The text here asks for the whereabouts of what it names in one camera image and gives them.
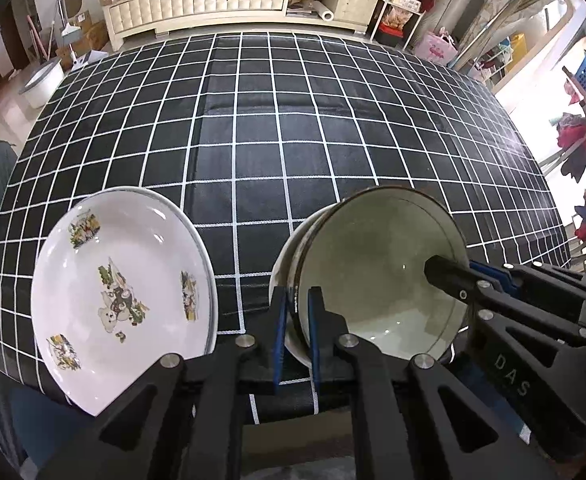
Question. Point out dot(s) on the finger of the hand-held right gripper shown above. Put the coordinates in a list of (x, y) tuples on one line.
[(493, 277), (448, 275)]

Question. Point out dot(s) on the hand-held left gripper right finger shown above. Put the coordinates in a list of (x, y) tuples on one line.
[(315, 335)]

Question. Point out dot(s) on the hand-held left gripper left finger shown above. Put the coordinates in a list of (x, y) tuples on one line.
[(278, 340)]

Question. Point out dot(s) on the white bowl with red print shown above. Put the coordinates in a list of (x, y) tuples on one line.
[(278, 270)]

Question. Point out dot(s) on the patterned bowl with green inside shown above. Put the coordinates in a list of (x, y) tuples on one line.
[(373, 270)]

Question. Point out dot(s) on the white plate with cartoon print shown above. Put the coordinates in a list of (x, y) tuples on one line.
[(133, 240)]

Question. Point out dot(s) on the red cloth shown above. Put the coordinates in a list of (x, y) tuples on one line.
[(575, 135)]

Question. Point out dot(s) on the black white checkered tablecloth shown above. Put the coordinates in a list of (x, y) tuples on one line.
[(273, 135)]

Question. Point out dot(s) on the pink gift bag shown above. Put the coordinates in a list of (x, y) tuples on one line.
[(438, 47)]

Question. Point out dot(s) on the white shelf rack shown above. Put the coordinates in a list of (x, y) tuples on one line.
[(398, 5)]

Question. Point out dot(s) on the silver column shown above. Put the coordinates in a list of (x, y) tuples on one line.
[(468, 0)]

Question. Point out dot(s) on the white paper roll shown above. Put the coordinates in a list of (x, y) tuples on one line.
[(325, 12)]

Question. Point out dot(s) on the white plastic tub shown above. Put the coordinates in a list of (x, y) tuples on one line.
[(40, 87)]

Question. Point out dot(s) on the cream tufted TV cabinet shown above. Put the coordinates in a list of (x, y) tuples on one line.
[(198, 0)]

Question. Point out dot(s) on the cardboard box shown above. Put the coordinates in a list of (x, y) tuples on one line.
[(90, 35)]

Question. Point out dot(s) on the white floor stand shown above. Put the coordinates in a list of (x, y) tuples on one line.
[(70, 35)]

